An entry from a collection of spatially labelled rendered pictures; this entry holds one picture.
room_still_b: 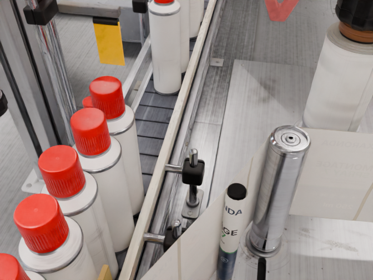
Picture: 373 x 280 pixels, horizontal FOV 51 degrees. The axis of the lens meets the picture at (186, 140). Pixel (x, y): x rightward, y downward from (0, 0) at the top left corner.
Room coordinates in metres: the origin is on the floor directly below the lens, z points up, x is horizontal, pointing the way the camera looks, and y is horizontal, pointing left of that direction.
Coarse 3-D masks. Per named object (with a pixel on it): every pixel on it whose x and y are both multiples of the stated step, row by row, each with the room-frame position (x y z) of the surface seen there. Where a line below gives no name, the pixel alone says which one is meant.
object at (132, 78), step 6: (150, 42) 0.61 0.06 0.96; (144, 48) 0.59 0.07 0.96; (150, 48) 0.60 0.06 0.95; (144, 54) 0.57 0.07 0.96; (138, 60) 0.55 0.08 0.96; (144, 60) 0.56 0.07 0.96; (138, 66) 0.53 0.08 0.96; (132, 72) 0.52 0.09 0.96; (138, 72) 0.52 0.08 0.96; (132, 78) 0.50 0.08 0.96; (126, 84) 0.48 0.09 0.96; (132, 84) 0.49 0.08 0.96; (126, 90) 0.47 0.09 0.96; (132, 90) 0.49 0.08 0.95; (126, 96) 0.46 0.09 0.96; (126, 102) 0.46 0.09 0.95
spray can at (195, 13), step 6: (192, 0) 0.76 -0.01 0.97; (198, 0) 0.76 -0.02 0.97; (192, 6) 0.76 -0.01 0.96; (198, 6) 0.77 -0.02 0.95; (192, 12) 0.76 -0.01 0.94; (198, 12) 0.77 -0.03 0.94; (192, 18) 0.76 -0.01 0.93; (198, 18) 0.77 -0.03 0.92; (192, 24) 0.76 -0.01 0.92; (198, 24) 0.77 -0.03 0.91; (192, 30) 0.76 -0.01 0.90; (198, 30) 0.77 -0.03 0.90; (192, 36) 0.76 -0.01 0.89
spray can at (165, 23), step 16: (160, 0) 0.57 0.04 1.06; (160, 16) 0.56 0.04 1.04; (176, 16) 0.57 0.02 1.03; (160, 32) 0.56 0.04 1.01; (176, 32) 0.57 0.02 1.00; (160, 48) 0.56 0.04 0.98; (176, 48) 0.57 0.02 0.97; (160, 64) 0.56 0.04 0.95; (176, 64) 0.57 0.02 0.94; (160, 80) 0.56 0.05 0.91; (176, 80) 0.57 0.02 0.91
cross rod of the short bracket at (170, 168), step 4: (168, 164) 0.37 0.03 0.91; (172, 164) 0.37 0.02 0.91; (164, 168) 0.36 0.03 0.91; (168, 168) 0.36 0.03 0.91; (172, 168) 0.36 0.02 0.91; (176, 168) 0.36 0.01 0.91; (180, 168) 0.36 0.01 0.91; (172, 172) 0.36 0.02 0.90; (176, 172) 0.36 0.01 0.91; (180, 172) 0.35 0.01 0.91
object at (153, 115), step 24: (216, 0) 0.95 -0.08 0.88; (192, 48) 0.72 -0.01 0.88; (144, 96) 0.56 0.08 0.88; (168, 96) 0.56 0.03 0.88; (144, 120) 0.49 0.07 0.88; (168, 120) 0.49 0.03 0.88; (144, 144) 0.44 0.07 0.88; (144, 168) 0.38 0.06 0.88; (144, 192) 0.34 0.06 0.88; (120, 264) 0.23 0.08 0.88
